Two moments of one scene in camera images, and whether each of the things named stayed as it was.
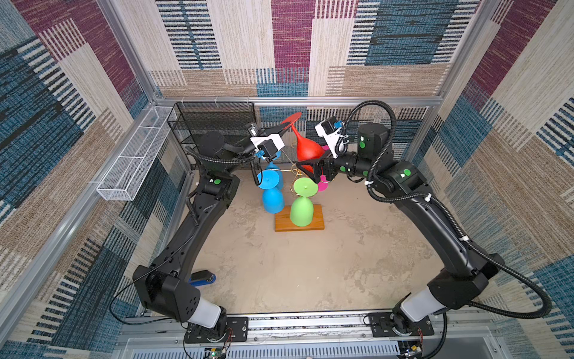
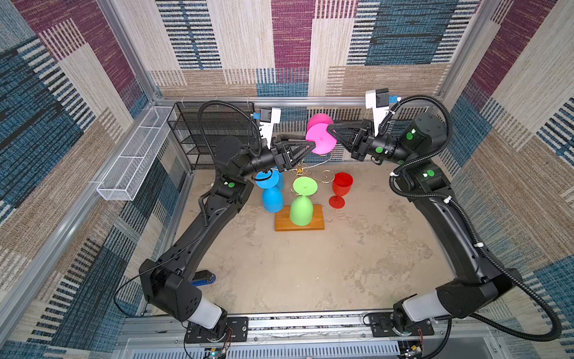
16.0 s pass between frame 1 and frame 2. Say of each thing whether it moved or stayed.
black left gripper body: moved
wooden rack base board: stayed
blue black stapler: stayed
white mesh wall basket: stayed
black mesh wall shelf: stayed
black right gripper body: moved
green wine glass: stayed
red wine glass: moved
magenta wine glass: moved
